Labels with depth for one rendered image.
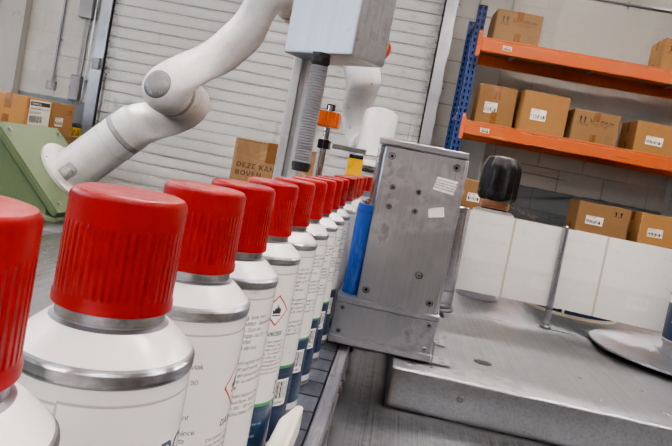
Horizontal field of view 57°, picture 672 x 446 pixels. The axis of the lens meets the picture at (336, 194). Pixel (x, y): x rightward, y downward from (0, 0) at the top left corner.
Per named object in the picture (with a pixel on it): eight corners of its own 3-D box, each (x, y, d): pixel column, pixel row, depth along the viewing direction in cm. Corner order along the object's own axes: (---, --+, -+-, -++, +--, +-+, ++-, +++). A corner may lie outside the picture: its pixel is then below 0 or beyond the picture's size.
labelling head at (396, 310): (430, 364, 76) (472, 157, 74) (327, 341, 77) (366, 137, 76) (426, 334, 90) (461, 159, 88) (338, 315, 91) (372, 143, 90)
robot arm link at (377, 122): (348, 162, 152) (361, 152, 144) (358, 114, 156) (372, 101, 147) (379, 172, 154) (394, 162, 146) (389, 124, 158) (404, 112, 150)
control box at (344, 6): (351, 55, 105) (373, -58, 104) (282, 52, 116) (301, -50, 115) (386, 69, 113) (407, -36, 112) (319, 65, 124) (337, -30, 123)
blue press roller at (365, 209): (359, 329, 78) (384, 202, 78) (334, 324, 79) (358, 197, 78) (361, 323, 82) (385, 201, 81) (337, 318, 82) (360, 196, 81)
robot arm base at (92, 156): (76, 209, 159) (133, 168, 157) (28, 149, 156) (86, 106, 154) (103, 196, 177) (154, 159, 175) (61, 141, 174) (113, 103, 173)
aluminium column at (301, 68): (273, 292, 121) (338, -51, 118) (251, 287, 122) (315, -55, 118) (278, 288, 126) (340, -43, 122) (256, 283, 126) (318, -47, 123)
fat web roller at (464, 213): (453, 314, 108) (475, 209, 107) (427, 309, 109) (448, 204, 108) (451, 309, 113) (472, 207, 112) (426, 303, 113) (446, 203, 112)
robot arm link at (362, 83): (324, 58, 164) (346, 168, 159) (344, 30, 149) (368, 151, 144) (356, 56, 167) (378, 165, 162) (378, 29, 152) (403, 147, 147)
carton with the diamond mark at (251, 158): (300, 241, 184) (317, 151, 183) (220, 226, 183) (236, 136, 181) (301, 229, 214) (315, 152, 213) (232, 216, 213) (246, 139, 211)
